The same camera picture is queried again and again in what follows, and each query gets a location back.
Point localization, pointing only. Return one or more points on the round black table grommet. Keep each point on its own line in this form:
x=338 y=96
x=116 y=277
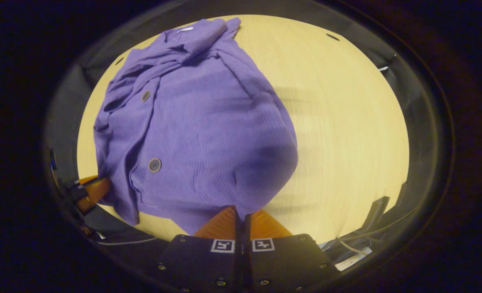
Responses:
x=332 y=36
x=119 y=61

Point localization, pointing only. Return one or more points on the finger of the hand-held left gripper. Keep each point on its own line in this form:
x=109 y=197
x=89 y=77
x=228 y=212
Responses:
x=96 y=189

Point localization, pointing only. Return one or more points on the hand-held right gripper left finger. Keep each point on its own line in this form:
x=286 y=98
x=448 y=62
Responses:
x=208 y=264

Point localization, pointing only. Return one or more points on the purple button shirt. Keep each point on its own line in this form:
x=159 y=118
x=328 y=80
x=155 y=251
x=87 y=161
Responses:
x=208 y=122

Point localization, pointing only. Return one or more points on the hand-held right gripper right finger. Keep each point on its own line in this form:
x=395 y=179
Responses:
x=285 y=264

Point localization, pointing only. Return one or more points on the white paper sheet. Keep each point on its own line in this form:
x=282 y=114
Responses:
x=352 y=260

